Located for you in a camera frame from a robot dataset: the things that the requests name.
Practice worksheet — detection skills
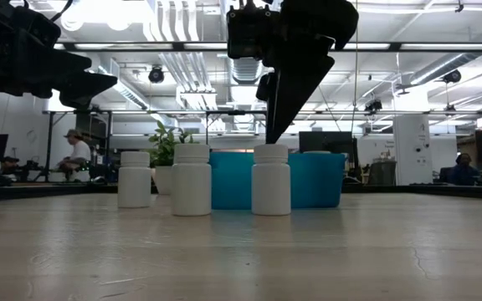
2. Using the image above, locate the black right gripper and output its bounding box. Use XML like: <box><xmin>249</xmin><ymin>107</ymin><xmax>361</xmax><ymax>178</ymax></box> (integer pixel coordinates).
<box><xmin>256</xmin><ymin>0</ymin><xmax>360</xmax><ymax>145</ymax></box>

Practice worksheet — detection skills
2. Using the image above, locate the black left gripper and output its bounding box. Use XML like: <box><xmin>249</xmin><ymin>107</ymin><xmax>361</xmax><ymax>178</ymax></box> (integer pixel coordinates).
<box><xmin>0</xmin><ymin>0</ymin><xmax>119</xmax><ymax>110</ymax></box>

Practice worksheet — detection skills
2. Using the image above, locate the blue plastic basket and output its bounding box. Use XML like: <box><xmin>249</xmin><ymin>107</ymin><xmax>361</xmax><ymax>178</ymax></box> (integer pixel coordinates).
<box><xmin>209</xmin><ymin>152</ymin><xmax>346</xmax><ymax>210</ymax></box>

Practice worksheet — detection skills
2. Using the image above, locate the black computer monitor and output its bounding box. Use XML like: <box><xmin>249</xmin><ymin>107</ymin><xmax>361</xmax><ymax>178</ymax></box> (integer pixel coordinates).
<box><xmin>298</xmin><ymin>131</ymin><xmax>359</xmax><ymax>181</ymax></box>

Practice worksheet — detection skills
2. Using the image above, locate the person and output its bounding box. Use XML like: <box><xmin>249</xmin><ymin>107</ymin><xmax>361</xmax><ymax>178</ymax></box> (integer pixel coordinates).
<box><xmin>449</xmin><ymin>152</ymin><xmax>480</xmax><ymax>186</ymax></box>
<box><xmin>0</xmin><ymin>156</ymin><xmax>21</xmax><ymax>175</ymax></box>
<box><xmin>56</xmin><ymin>128</ymin><xmax>93</xmax><ymax>175</ymax></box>

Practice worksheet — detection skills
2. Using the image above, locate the green potted plant white pot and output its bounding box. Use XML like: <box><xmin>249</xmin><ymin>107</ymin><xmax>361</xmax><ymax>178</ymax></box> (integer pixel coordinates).
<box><xmin>147</xmin><ymin>120</ymin><xmax>196</xmax><ymax>196</ymax></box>

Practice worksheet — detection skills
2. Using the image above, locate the white pillar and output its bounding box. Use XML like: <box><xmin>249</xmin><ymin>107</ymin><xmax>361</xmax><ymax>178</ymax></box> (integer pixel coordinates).
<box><xmin>392</xmin><ymin>115</ymin><xmax>431</xmax><ymax>187</ymax></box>

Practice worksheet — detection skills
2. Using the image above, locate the silver ventilation duct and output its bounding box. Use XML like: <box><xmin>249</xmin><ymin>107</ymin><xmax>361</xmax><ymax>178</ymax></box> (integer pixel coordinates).
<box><xmin>228</xmin><ymin>56</ymin><xmax>266</xmax><ymax>84</ymax></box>

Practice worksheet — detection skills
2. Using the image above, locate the background metal frame rig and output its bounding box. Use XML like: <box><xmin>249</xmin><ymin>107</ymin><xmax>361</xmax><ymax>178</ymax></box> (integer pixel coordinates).
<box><xmin>42</xmin><ymin>109</ymin><xmax>482</xmax><ymax>183</ymax></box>

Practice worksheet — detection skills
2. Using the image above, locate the black overhead frame rail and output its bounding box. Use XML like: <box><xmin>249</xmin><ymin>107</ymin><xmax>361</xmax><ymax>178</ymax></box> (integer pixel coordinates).
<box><xmin>52</xmin><ymin>41</ymin><xmax>482</xmax><ymax>53</ymax></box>

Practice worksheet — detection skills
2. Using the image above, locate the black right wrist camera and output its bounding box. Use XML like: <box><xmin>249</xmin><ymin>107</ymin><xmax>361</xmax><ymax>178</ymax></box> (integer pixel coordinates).
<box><xmin>226</xmin><ymin>0</ymin><xmax>283</xmax><ymax>59</ymax></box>

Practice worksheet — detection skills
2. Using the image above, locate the black aluminium table frame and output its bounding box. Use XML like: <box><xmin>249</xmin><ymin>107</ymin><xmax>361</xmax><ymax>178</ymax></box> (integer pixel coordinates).
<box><xmin>0</xmin><ymin>182</ymin><xmax>482</xmax><ymax>205</ymax></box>

